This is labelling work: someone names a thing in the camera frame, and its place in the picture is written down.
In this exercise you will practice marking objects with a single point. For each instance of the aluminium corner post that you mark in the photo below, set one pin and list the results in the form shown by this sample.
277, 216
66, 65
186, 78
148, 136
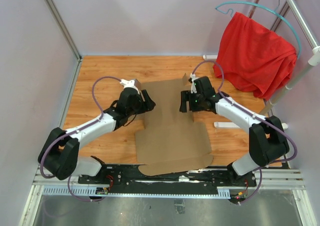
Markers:
63, 28

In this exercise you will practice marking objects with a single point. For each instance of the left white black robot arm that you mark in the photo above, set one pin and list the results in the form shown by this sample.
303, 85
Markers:
59, 157

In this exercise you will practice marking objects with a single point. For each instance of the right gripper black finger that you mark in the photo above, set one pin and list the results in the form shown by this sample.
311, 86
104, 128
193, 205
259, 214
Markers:
184, 98
196, 106

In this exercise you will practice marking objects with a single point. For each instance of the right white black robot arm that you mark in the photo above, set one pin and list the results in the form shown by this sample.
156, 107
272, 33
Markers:
267, 141

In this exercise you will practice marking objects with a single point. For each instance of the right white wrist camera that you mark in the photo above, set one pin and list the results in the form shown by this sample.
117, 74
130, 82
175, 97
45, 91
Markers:
192, 78

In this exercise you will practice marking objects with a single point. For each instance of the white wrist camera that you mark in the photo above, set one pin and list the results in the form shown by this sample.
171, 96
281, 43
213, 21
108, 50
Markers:
192, 78
133, 83

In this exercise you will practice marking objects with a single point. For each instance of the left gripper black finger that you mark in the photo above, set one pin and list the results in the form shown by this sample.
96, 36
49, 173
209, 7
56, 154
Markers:
148, 103
143, 110

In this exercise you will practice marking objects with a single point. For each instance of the aluminium frame rail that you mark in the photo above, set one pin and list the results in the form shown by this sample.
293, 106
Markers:
277, 177

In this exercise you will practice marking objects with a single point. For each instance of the white metal clothes rack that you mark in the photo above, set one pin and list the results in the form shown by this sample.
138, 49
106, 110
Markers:
314, 61

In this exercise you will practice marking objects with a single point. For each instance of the grey slotted cable duct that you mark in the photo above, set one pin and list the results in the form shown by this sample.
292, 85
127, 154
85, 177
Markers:
93, 191

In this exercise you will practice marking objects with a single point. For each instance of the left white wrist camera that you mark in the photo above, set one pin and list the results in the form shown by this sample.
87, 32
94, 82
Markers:
133, 83

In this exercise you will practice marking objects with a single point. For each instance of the red cloth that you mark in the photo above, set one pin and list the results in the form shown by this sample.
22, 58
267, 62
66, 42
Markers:
253, 58

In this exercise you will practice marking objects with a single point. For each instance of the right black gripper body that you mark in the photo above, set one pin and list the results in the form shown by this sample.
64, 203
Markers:
197, 96

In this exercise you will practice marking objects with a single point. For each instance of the brown cardboard box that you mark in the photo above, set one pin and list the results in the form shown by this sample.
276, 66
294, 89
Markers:
171, 141

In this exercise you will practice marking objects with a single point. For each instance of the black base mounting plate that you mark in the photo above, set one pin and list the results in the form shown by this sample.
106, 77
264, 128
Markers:
162, 186

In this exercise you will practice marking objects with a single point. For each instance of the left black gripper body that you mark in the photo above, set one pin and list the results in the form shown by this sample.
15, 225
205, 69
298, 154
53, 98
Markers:
139, 103

